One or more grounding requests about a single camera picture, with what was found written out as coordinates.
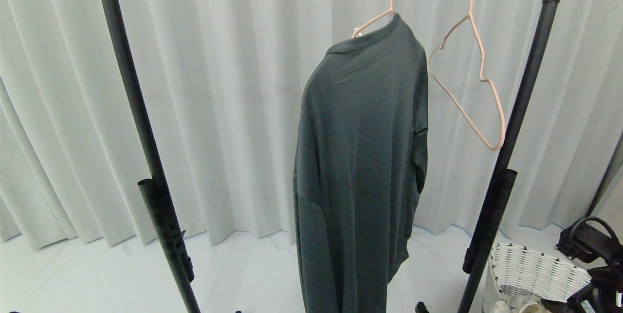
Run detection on black cable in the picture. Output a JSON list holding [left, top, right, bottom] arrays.
[[565, 216, 623, 250]]

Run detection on pink clothes hanger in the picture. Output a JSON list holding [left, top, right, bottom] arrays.
[[351, 0, 397, 38], [427, 0, 507, 152]]

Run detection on cream printed garment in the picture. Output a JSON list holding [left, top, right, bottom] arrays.
[[489, 298, 553, 313]]

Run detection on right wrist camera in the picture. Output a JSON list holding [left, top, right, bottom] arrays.
[[556, 225, 623, 265]]

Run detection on white curtain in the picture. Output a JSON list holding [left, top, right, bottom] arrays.
[[0, 0, 623, 250]]

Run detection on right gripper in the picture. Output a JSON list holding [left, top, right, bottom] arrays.
[[567, 267, 623, 313]]

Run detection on black clothes rack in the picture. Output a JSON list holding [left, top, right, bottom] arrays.
[[0, 0, 623, 313]]

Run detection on white laundry basket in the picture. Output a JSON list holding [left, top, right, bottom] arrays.
[[482, 242, 592, 313]]

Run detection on dark grey long-sleeved shirt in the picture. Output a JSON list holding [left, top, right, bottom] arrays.
[[293, 14, 429, 313]]

